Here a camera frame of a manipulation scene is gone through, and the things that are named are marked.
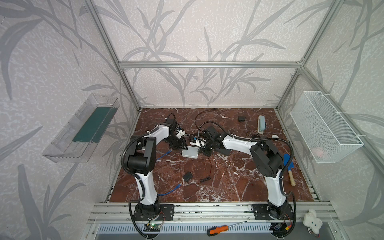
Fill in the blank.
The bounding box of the black ethernet cable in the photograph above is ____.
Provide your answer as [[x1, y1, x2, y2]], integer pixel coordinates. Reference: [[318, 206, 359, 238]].
[[194, 108, 223, 130]]

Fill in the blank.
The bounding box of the thin black power cord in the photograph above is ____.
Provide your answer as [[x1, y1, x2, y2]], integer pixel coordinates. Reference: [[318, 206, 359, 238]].
[[185, 155, 214, 185]]

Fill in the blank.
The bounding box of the black network switch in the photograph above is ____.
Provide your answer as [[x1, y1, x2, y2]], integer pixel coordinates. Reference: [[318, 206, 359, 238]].
[[215, 148, 232, 156]]

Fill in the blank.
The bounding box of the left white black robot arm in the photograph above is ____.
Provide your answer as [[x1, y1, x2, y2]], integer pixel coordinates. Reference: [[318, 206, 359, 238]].
[[121, 117, 188, 219]]

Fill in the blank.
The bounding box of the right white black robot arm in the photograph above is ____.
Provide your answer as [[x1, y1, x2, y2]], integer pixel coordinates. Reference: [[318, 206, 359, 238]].
[[198, 126, 293, 220]]

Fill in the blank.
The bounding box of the black power adapter cube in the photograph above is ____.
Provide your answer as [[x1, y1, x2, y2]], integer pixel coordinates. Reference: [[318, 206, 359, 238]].
[[183, 172, 193, 183]]

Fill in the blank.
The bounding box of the grey brush block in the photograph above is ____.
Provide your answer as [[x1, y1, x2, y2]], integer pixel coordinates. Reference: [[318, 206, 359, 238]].
[[258, 116, 266, 135]]

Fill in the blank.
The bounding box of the green circuit board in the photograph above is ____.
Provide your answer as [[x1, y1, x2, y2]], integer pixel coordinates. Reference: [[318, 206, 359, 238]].
[[143, 224, 162, 232]]

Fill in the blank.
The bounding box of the pink item in basket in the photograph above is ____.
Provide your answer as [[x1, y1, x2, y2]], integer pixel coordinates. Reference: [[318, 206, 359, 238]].
[[311, 147, 327, 158]]

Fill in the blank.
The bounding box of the white plush toy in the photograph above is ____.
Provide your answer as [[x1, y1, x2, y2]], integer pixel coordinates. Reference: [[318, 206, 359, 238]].
[[303, 209, 323, 235]]

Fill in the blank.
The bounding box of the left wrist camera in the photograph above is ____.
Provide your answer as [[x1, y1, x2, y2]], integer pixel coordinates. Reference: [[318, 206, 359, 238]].
[[176, 129, 186, 139]]

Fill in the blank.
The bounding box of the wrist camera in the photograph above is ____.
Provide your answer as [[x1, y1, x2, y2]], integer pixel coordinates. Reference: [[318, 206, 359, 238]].
[[176, 129, 186, 139], [190, 136, 207, 149]]

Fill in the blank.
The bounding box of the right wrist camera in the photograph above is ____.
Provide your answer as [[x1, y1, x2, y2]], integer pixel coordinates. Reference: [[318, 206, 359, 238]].
[[190, 136, 207, 149]]

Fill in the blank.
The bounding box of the blue ethernet cable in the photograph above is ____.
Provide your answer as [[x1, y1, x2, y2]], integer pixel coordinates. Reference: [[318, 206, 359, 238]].
[[154, 149, 183, 197]]

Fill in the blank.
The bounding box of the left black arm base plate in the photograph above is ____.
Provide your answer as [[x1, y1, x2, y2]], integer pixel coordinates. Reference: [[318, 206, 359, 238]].
[[134, 203, 175, 221]]

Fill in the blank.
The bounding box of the wooden handle blue tool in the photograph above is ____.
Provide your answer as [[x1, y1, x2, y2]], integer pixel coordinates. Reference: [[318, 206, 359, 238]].
[[284, 154, 296, 187]]

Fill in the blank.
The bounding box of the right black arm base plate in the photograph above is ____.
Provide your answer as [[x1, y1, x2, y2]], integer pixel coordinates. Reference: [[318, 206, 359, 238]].
[[251, 203, 295, 221]]

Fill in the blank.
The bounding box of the orange handled screwdriver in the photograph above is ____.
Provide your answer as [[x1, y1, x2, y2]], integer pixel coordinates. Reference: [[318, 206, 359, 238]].
[[207, 221, 247, 237]]

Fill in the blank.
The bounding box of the clear plastic wall tray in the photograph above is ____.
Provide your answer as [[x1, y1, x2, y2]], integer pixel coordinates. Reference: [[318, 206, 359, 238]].
[[43, 94, 120, 163]]

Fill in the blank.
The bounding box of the white wire mesh basket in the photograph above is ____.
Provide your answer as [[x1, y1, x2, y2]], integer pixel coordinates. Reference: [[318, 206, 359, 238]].
[[291, 91, 364, 164]]

